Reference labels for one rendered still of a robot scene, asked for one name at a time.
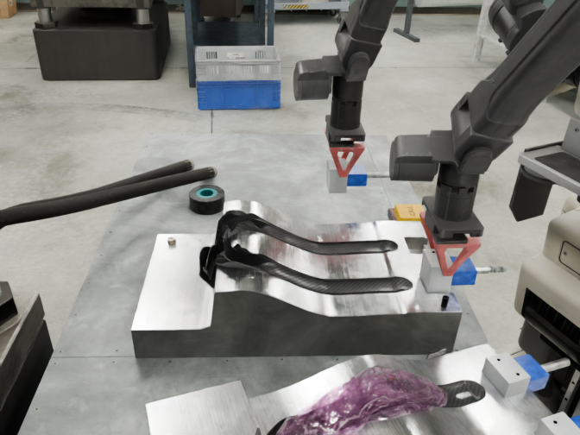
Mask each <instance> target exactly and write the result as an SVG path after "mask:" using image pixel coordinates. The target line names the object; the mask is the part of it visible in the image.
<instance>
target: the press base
mask: <svg viewBox="0 0 580 435"><path fill-rule="evenodd" d="M53 353H54V348H53V345H52V342H51V338H50V335H49V332H48V328H47V323H46V320H45V319H43V320H42V321H41V324H40V326H39V328H38V330H37V332H36V333H35V336H34V338H33V340H32V342H31V344H30V346H29V347H28V350H27V352H26V355H25V357H24V358H23V360H22V363H21V365H20V367H19V369H18V370H17V372H16V375H15V377H14V379H13V381H12V382H11V384H10V386H9V389H8V391H7V393H6V395H5V396H4V398H3V402H2V404H1V406H0V435H17V434H18V432H19V430H20V428H21V426H22V422H23V421H24V419H25V416H26V414H27V412H28V409H29V407H30V404H31V402H32V400H33V398H34V396H35V393H36V390H37V388H38V387H39V384H40V382H41V378H42V377H43V375H44V373H45V370H46V368H47V365H48V363H49V361H50V358H51V356H52V354H53Z"/></svg>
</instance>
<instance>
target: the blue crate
mask: <svg viewBox="0 0 580 435"><path fill-rule="evenodd" d="M196 81H197V79H196ZM197 93H198V109H199V110H249V109H278V108H280V107H281V79H280V80H213V81H197Z"/></svg>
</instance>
